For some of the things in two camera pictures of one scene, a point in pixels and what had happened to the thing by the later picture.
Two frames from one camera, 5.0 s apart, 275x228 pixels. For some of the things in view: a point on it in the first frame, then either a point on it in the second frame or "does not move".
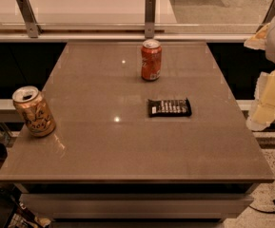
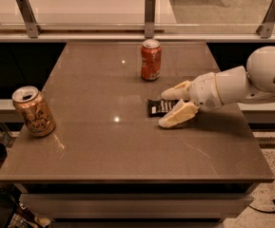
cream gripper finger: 258,41 -> 181,91
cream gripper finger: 271,97 -> 179,113
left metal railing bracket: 29,15 does not move
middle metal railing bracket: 150,14 does not move
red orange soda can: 151,60 does not move
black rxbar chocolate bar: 169,107 does not move
